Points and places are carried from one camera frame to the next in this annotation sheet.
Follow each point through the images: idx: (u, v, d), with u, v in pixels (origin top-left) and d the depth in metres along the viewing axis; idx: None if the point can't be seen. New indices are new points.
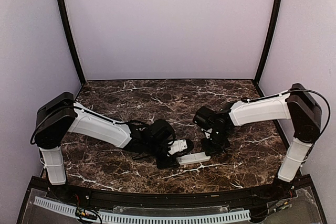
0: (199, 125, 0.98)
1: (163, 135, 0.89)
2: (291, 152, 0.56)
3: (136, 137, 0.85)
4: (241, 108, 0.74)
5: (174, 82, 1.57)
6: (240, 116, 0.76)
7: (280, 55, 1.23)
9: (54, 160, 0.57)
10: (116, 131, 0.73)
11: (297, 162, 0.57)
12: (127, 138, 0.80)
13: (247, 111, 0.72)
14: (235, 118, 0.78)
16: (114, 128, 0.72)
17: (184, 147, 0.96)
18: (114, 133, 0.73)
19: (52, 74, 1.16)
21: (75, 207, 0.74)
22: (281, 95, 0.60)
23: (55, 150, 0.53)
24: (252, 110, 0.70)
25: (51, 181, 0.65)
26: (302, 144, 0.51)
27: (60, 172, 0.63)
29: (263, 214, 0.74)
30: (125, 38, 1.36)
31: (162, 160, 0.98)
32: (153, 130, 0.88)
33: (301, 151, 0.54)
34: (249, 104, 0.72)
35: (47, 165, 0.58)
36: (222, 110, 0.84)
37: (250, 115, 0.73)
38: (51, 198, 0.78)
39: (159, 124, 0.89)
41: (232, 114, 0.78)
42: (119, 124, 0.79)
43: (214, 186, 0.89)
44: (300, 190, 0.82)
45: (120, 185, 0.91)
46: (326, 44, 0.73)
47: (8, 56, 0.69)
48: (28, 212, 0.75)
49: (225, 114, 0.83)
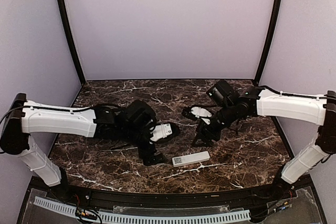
0: (214, 99, 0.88)
1: (139, 121, 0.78)
2: (304, 156, 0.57)
3: (112, 121, 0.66)
4: (273, 98, 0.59)
5: (174, 82, 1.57)
6: (266, 107, 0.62)
7: (280, 55, 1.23)
9: (35, 163, 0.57)
10: (77, 122, 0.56)
11: (306, 166, 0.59)
12: (93, 125, 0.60)
13: (276, 104, 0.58)
14: (261, 108, 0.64)
16: (70, 117, 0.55)
17: (168, 132, 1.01)
18: (73, 125, 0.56)
19: (52, 75, 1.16)
21: (74, 208, 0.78)
22: (318, 98, 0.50)
23: (22, 154, 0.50)
24: (284, 105, 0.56)
25: (46, 182, 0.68)
26: (319, 151, 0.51)
27: (49, 173, 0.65)
29: (263, 214, 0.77)
30: (125, 38, 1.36)
31: (142, 147, 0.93)
32: (129, 114, 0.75)
33: (313, 156, 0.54)
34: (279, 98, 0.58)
35: (33, 169, 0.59)
36: (249, 95, 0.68)
37: (279, 110, 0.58)
38: (51, 198, 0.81)
39: (135, 106, 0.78)
41: (259, 102, 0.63)
42: (81, 110, 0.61)
43: (214, 186, 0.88)
44: (300, 190, 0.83)
45: (121, 185, 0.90)
46: (327, 44, 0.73)
47: (8, 56, 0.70)
48: (28, 212, 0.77)
49: (251, 99, 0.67)
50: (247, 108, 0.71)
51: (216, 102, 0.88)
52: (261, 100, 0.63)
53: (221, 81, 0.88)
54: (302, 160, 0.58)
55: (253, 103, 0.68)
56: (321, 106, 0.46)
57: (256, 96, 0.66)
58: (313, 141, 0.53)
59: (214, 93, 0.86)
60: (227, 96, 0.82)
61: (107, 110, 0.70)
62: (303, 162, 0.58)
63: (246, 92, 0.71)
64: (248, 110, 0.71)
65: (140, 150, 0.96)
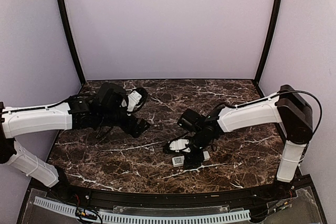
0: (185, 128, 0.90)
1: (112, 102, 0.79)
2: (286, 154, 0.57)
3: (88, 110, 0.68)
4: (232, 113, 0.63)
5: (174, 82, 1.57)
6: (231, 121, 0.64)
7: (280, 55, 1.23)
9: (28, 166, 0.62)
10: (53, 117, 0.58)
11: (295, 161, 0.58)
12: (69, 116, 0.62)
13: (237, 116, 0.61)
14: (227, 123, 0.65)
16: (48, 114, 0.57)
17: (138, 97, 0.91)
18: (50, 119, 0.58)
19: (53, 75, 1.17)
21: (75, 207, 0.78)
22: (270, 98, 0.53)
23: (11, 160, 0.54)
24: (243, 116, 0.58)
25: (44, 183, 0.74)
26: (294, 145, 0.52)
27: (44, 173, 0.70)
29: (263, 214, 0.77)
30: (125, 37, 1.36)
31: (127, 122, 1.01)
32: (101, 98, 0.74)
33: (294, 152, 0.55)
34: (237, 109, 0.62)
35: (29, 173, 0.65)
36: (210, 118, 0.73)
37: (240, 121, 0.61)
38: (51, 198, 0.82)
39: (104, 89, 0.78)
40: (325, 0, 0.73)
41: (222, 120, 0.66)
42: (55, 104, 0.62)
43: (214, 186, 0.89)
44: (300, 190, 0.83)
45: (120, 185, 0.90)
46: (327, 44, 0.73)
47: (8, 56, 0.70)
48: (28, 212, 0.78)
49: (212, 121, 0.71)
50: (212, 131, 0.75)
51: (189, 129, 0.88)
52: (223, 118, 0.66)
53: (186, 111, 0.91)
54: (287, 159, 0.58)
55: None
56: (273, 105, 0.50)
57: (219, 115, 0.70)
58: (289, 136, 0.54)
59: (184, 122, 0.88)
60: (195, 123, 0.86)
61: (81, 101, 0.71)
62: (289, 160, 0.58)
63: (208, 116, 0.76)
64: (213, 132, 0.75)
65: (124, 127, 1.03)
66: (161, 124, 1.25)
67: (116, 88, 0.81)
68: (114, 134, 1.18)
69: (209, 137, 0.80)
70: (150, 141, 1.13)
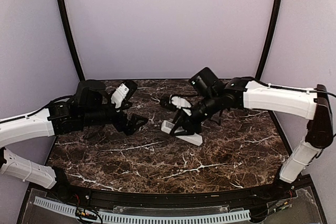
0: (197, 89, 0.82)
1: (92, 101, 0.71)
2: (298, 155, 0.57)
3: (69, 114, 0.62)
4: (265, 91, 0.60)
5: (174, 82, 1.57)
6: (256, 99, 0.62)
7: (280, 55, 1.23)
9: (22, 172, 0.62)
10: (32, 125, 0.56)
11: (301, 163, 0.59)
12: (49, 123, 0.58)
13: (268, 97, 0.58)
14: (251, 99, 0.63)
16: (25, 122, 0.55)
17: (125, 91, 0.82)
18: (31, 128, 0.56)
19: (53, 75, 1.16)
21: (75, 208, 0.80)
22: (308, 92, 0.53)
23: (3, 169, 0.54)
24: (274, 98, 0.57)
25: (43, 185, 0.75)
26: (311, 148, 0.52)
27: (41, 176, 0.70)
29: (263, 214, 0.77)
30: (125, 37, 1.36)
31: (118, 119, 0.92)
32: (78, 99, 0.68)
33: (306, 153, 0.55)
34: (271, 91, 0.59)
35: (25, 178, 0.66)
36: (234, 87, 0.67)
37: (268, 102, 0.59)
38: (51, 198, 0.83)
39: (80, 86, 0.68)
40: (325, 0, 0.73)
41: (248, 94, 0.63)
42: (35, 112, 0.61)
43: (214, 186, 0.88)
44: (300, 190, 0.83)
45: (121, 185, 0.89)
46: (326, 44, 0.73)
47: (8, 56, 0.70)
48: (28, 211, 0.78)
49: (238, 92, 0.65)
50: (232, 101, 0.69)
51: (198, 89, 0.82)
52: (251, 93, 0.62)
53: (204, 70, 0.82)
54: (296, 159, 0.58)
55: (239, 95, 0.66)
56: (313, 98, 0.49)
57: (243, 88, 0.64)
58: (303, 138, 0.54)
59: (198, 81, 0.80)
60: (211, 87, 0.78)
61: (62, 105, 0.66)
62: (298, 161, 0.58)
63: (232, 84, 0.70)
64: (233, 103, 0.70)
65: (115, 123, 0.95)
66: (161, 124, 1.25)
67: (91, 85, 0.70)
68: (114, 134, 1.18)
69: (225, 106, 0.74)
70: (150, 141, 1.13)
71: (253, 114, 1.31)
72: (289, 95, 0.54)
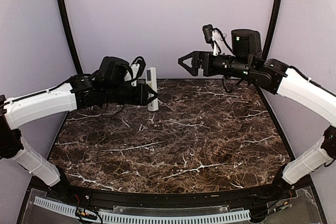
0: (238, 48, 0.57)
1: (118, 76, 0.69)
2: (308, 159, 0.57)
3: (90, 87, 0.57)
4: (301, 82, 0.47)
5: (174, 82, 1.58)
6: (288, 89, 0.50)
7: (280, 55, 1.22)
9: (33, 162, 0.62)
10: (56, 100, 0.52)
11: (308, 168, 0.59)
12: (72, 96, 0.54)
13: (302, 92, 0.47)
14: (283, 87, 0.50)
16: (49, 97, 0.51)
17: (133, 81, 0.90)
18: (55, 103, 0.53)
19: (52, 74, 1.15)
21: (75, 208, 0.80)
22: None
23: (18, 156, 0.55)
24: (307, 94, 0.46)
25: (47, 182, 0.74)
26: (324, 155, 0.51)
27: (46, 172, 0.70)
29: (263, 214, 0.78)
30: (125, 36, 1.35)
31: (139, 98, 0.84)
32: (103, 72, 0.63)
33: (316, 159, 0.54)
34: (308, 84, 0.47)
35: (32, 170, 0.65)
36: (274, 68, 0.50)
37: (300, 95, 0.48)
38: (51, 198, 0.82)
39: (106, 61, 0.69)
40: None
41: (284, 82, 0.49)
42: (58, 86, 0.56)
43: (214, 186, 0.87)
44: (300, 190, 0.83)
45: (120, 185, 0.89)
46: (327, 43, 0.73)
47: (8, 56, 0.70)
48: (28, 212, 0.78)
49: (276, 76, 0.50)
50: (269, 83, 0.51)
51: (234, 51, 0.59)
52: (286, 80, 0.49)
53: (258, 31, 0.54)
54: (305, 163, 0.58)
55: (277, 80, 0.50)
56: None
57: (283, 73, 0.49)
58: (318, 145, 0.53)
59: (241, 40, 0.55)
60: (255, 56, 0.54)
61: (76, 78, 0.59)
62: (306, 164, 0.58)
63: (271, 64, 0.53)
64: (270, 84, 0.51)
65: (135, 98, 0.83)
66: (161, 124, 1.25)
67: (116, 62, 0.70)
68: (114, 134, 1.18)
69: (253, 83, 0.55)
70: (150, 141, 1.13)
71: (253, 114, 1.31)
72: (322, 95, 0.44)
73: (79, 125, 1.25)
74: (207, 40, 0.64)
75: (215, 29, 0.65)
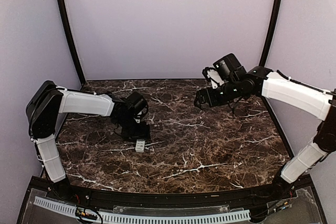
0: (219, 73, 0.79)
1: (139, 108, 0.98)
2: (303, 155, 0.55)
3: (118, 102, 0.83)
4: (281, 82, 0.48)
5: (174, 82, 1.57)
6: (271, 89, 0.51)
7: (280, 55, 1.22)
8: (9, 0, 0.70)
9: (53, 151, 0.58)
10: (96, 102, 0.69)
11: (303, 164, 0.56)
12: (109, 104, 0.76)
13: (284, 89, 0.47)
14: (267, 88, 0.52)
16: (93, 98, 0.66)
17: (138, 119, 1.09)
18: (94, 104, 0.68)
19: (52, 74, 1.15)
21: (75, 207, 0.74)
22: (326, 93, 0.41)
23: (47, 139, 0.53)
24: (290, 92, 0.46)
25: (52, 178, 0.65)
26: (318, 150, 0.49)
27: (59, 166, 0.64)
29: (262, 214, 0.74)
30: (124, 36, 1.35)
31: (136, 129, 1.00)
32: (132, 100, 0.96)
33: (311, 155, 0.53)
34: (290, 83, 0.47)
35: (46, 161, 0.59)
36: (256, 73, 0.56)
37: (283, 94, 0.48)
38: (51, 198, 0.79)
39: (136, 95, 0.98)
40: None
41: (267, 83, 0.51)
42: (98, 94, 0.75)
43: (214, 186, 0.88)
44: (300, 190, 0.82)
45: (120, 185, 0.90)
46: (326, 44, 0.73)
47: (8, 57, 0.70)
48: (28, 212, 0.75)
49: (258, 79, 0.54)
50: (252, 87, 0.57)
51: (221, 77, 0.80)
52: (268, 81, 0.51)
53: (229, 54, 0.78)
54: (300, 159, 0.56)
55: (260, 82, 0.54)
56: (326, 100, 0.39)
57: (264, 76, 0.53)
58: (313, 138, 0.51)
59: (221, 65, 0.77)
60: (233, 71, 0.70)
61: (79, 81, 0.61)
62: (302, 161, 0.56)
63: (254, 71, 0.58)
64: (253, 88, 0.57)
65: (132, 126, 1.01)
66: (161, 124, 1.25)
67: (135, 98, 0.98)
68: (114, 134, 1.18)
69: (243, 93, 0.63)
70: (150, 141, 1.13)
71: (253, 114, 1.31)
72: (303, 89, 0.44)
73: (79, 125, 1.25)
74: (206, 78, 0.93)
75: (210, 69, 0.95)
